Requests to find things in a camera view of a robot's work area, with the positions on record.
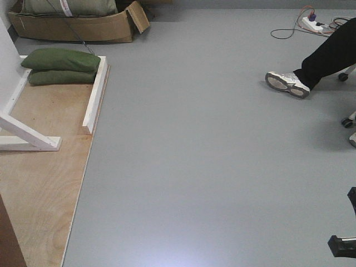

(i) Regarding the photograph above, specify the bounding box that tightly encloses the red-brown wooden door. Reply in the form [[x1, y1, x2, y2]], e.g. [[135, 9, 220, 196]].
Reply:
[[1, 198, 27, 267]]

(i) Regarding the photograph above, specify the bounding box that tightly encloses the open flat cardboard box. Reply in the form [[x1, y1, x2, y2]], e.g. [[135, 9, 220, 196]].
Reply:
[[8, 1, 150, 43]]

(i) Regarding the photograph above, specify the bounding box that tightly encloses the plywood floor board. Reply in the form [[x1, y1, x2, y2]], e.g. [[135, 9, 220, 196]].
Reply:
[[0, 65, 111, 267]]

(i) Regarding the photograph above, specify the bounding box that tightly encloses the lower green cushion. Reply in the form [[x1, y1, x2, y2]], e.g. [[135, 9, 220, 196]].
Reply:
[[28, 70, 96, 86]]

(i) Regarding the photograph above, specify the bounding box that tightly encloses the green cushion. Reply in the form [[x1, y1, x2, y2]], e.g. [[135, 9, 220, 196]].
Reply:
[[21, 48, 101, 73], [28, 70, 96, 86]]

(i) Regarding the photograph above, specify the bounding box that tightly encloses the upper green cushion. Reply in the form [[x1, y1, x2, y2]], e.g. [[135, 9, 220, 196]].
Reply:
[[21, 48, 101, 73]]

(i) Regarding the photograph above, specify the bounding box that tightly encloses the white power strip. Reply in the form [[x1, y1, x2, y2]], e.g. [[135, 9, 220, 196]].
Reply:
[[301, 17, 323, 32]]

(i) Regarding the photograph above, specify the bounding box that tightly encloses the purple power plug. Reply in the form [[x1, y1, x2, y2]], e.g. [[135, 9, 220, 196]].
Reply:
[[308, 11, 317, 22]]

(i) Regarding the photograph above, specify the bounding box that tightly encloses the seated person in white shirt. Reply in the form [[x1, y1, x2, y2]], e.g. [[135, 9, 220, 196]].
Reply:
[[265, 18, 355, 98]]

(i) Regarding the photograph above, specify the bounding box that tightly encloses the large olive green sack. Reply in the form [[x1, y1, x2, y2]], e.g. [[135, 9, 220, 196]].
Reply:
[[21, 0, 118, 17]]

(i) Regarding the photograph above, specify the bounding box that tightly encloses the white wooden floor rail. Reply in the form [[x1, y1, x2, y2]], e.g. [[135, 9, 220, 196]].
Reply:
[[82, 56, 110, 135]]

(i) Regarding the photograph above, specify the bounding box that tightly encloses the white wooden door frame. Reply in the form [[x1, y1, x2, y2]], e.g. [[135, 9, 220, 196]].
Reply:
[[0, 55, 106, 152]]

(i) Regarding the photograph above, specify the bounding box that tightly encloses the thin dark hanging cord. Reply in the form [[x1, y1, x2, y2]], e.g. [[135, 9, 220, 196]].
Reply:
[[46, 0, 98, 58]]

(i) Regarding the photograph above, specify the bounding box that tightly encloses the dark thin floor cable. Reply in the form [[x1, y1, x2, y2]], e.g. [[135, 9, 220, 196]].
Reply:
[[271, 18, 356, 40]]

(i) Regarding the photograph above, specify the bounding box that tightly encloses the orange cable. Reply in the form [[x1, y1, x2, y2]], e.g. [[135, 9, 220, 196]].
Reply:
[[294, 5, 334, 36]]

